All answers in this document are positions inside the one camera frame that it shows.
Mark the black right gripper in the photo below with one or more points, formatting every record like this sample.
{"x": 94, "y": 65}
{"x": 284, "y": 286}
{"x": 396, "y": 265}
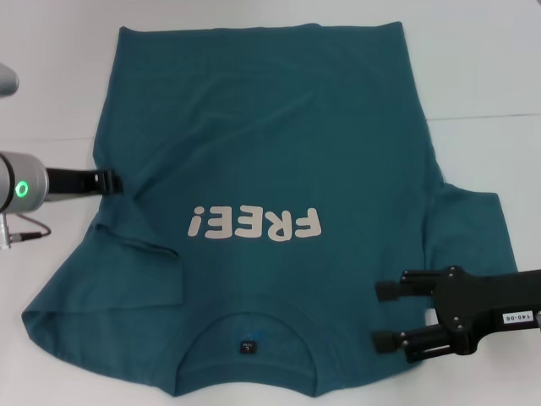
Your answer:
{"x": 486, "y": 296}

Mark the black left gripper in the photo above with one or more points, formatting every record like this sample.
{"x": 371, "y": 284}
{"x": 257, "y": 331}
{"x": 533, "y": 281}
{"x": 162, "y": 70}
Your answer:
{"x": 72, "y": 182}

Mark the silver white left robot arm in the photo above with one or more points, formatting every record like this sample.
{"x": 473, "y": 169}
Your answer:
{"x": 17, "y": 186}

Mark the blue shirt with FREE print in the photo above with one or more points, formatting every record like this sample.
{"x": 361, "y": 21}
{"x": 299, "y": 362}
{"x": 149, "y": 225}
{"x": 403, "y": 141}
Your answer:
{"x": 274, "y": 127}

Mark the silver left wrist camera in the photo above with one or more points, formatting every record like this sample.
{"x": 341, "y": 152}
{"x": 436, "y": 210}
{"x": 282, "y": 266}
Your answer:
{"x": 7, "y": 80}

